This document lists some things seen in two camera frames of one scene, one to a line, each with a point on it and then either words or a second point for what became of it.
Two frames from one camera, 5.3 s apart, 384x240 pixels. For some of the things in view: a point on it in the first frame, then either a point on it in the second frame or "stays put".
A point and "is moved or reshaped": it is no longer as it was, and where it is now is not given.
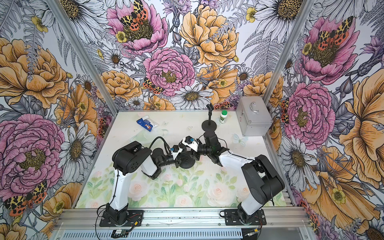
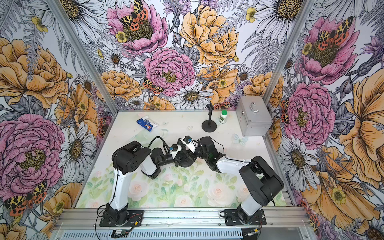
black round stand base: [212, 127] stays put
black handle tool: [186, 150] is moved or reshaped
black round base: [187, 161] stays put
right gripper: [194, 155] stays put
